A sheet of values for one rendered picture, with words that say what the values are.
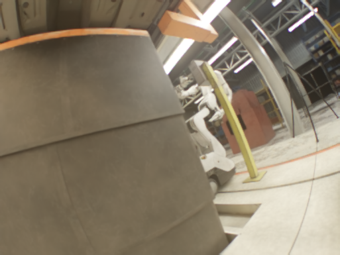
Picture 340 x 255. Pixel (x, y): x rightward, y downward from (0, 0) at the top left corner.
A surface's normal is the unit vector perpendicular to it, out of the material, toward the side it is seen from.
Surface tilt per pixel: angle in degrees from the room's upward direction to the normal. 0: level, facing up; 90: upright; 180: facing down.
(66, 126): 90
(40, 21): 180
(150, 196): 90
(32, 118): 90
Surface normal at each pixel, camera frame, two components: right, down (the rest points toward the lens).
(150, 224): 0.47, -0.35
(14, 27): 0.37, 0.91
